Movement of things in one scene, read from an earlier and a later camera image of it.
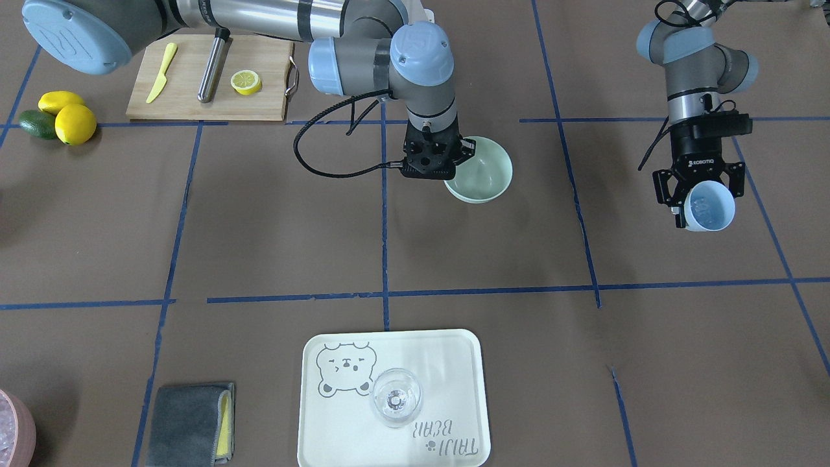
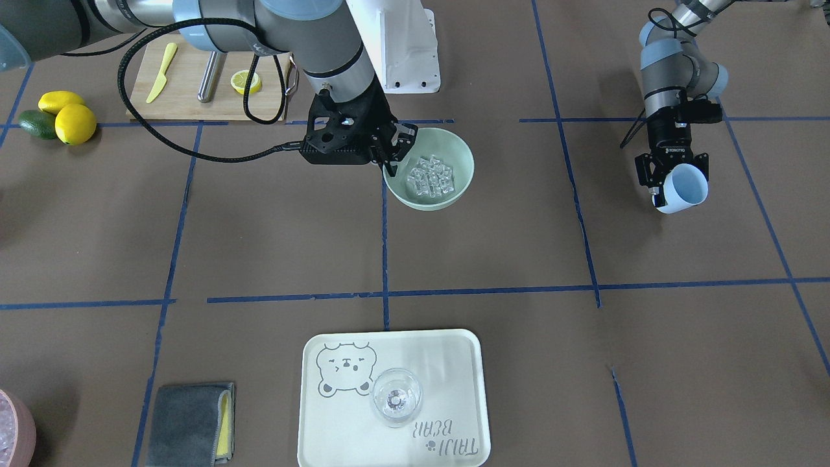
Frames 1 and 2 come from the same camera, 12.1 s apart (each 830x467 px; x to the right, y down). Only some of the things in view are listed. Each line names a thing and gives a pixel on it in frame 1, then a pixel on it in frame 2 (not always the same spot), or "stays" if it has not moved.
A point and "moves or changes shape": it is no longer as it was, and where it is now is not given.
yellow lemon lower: [75, 124] stays
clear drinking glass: [397, 397] stays
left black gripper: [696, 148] -> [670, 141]
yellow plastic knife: [163, 79] stays
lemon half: [246, 82] stays
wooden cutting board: [195, 76] stays
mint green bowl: [486, 175] moves or changes shape
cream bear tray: [338, 426] stays
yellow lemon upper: [51, 102] stays
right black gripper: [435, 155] -> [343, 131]
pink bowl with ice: [17, 432] stays
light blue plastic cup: [709, 205] moves or changes shape
